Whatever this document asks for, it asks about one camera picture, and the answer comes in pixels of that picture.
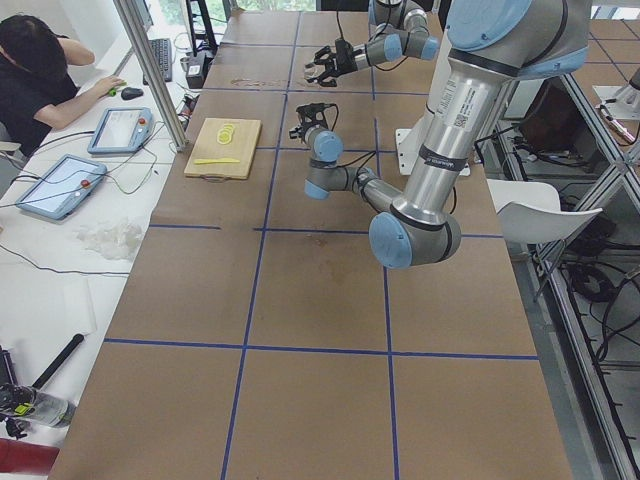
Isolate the white chair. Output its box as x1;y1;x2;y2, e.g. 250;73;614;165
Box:
487;179;603;244

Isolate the right teach pendant tablet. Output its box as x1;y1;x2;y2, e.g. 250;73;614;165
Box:
87;107;153;156

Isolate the seated person black shirt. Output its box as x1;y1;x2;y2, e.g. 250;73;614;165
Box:
1;14;125;157

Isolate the clear plastic bottle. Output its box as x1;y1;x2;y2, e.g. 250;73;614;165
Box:
1;383;76;428

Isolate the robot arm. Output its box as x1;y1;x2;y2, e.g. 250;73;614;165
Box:
289;1;591;269
304;1;439;87

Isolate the left teach pendant tablet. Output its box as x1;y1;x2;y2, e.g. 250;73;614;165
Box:
15;155;107;220

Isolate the yellow plastic knife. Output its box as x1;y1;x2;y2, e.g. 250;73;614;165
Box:
193;157;241;165

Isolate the black keyboard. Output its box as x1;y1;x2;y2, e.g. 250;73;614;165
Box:
149;38;173;82

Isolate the crumpled white tissue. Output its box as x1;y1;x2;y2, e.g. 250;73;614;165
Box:
76;217;143;260

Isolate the white foam strip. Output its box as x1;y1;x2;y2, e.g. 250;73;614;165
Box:
60;278;97;335

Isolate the black stick handle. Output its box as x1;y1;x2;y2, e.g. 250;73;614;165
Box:
32;333;85;389

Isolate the black computer mouse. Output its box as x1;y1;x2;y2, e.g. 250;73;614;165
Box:
120;87;144;101

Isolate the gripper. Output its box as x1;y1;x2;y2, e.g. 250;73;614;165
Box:
305;38;358;87
288;102;336;141

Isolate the black box with label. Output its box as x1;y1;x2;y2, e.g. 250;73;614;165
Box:
185;52;207;89

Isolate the teach pendant tablet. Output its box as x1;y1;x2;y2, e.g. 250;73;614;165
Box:
87;107;153;156
15;155;107;220

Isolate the aluminium frame post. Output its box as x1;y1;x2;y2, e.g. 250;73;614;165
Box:
113;0;187;152

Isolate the bamboo cutting board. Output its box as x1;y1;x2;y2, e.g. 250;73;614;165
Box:
184;118;262;180

